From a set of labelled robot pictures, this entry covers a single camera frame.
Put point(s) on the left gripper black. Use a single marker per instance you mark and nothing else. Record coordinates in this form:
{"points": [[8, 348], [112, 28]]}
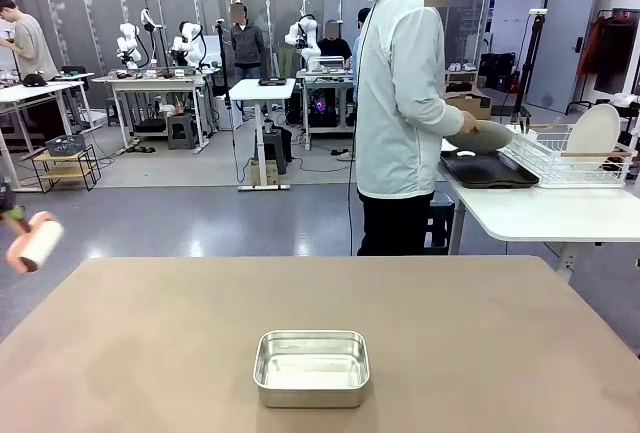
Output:
{"points": [[4, 193]]}

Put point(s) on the dark brown serving tray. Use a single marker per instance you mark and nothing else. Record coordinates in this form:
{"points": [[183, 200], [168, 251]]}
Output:
{"points": [[490, 173]]}

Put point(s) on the white round dinner plate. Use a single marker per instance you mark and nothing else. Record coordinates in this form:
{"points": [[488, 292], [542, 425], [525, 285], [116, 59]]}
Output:
{"points": [[595, 133], [492, 138]]}

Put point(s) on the person's right forearm white sleeve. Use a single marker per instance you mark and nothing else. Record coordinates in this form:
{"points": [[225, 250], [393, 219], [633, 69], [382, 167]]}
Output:
{"points": [[447, 118]]}

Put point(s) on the person's right hand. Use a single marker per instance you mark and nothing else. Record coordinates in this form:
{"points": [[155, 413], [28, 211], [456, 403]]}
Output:
{"points": [[471, 124]]}

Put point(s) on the long white work table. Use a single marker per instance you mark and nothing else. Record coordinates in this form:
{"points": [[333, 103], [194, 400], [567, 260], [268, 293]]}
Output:
{"points": [[30, 92]]}

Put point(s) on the black cap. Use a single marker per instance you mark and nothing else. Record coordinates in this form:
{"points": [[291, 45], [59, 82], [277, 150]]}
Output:
{"points": [[35, 80]]}

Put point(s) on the black slippers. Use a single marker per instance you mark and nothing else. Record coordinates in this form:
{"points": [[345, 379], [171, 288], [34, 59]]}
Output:
{"points": [[140, 149]]}

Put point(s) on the man in beige shirt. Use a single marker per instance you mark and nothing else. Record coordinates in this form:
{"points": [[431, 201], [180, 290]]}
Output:
{"points": [[32, 48]]}

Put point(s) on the grey plastic stool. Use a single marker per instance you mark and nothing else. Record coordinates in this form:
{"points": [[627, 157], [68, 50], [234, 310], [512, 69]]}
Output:
{"points": [[181, 130]]}

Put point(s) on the white robot work table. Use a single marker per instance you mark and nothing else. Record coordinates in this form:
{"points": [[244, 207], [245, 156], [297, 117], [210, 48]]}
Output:
{"points": [[150, 84]]}

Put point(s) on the small cardboard box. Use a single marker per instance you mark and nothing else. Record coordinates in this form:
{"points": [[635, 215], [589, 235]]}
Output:
{"points": [[270, 173]]}

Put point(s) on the dark stool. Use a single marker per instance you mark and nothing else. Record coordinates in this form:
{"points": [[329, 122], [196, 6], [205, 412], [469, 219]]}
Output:
{"points": [[277, 148]]}

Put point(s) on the small white standing desk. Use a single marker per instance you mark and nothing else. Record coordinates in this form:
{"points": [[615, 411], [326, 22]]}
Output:
{"points": [[260, 90]]}

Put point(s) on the man in dark grey jacket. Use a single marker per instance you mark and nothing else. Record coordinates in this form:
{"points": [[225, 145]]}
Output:
{"points": [[247, 45]]}

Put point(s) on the flat black tray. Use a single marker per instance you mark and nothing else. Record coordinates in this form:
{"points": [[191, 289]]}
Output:
{"points": [[272, 82]]}

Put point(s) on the computer with coloured lights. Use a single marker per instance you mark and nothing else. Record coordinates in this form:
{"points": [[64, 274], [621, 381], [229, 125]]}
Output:
{"points": [[324, 108]]}

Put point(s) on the rectangular metal tin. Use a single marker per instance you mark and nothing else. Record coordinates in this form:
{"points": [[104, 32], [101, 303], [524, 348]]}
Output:
{"points": [[312, 368]]}

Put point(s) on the shiny metal box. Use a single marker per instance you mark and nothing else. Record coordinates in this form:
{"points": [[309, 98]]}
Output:
{"points": [[325, 64]]}

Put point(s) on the seated man in black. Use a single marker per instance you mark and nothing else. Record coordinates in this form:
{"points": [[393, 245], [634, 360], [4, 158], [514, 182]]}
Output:
{"points": [[336, 48]]}

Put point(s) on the man in blue shirt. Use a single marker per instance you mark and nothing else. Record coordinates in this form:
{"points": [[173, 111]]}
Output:
{"points": [[357, 53]]}

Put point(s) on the person in white jacket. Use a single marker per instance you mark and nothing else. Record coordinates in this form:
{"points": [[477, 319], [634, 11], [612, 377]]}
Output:
{"points": [[395, 103]]}

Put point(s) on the pair of white shoes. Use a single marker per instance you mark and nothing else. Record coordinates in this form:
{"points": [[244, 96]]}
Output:
{"points": [[462, 67]]}

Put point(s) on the open cardboard box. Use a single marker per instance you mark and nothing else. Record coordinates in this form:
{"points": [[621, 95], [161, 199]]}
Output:
{"points": [[475, 103]]}

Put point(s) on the black storage cases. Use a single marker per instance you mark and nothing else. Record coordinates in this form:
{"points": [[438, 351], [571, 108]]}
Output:
{"points": [[497, 70]]}

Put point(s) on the black cutlery holder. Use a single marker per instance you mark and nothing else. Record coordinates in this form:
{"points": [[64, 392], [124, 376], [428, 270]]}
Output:
{"points": [[522, 125]]}

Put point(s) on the white side table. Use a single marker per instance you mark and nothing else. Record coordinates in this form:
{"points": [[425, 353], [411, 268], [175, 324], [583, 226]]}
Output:
{"points": [[540, 213]]}

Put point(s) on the black tripod stand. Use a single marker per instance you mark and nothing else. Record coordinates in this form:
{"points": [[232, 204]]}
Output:
{"points": [[530, 68]]}

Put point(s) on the grey door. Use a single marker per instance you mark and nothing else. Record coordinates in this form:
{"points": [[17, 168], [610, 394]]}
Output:
{"points": [[565, 53]]}

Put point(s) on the red hanging garment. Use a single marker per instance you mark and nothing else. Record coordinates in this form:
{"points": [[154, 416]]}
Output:
{"points": [[592, 48]]}

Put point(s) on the black hanging garment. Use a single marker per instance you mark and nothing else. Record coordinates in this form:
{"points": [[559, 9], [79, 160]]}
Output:
{"points": [[617, 58]]}

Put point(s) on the wooden shelf black frame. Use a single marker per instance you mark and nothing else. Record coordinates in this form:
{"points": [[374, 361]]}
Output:
{"points": [[65, 171]]}

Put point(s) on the grey frame equipment table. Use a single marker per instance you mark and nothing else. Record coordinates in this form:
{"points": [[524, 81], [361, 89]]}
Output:
{"points": [[325, 83]]}

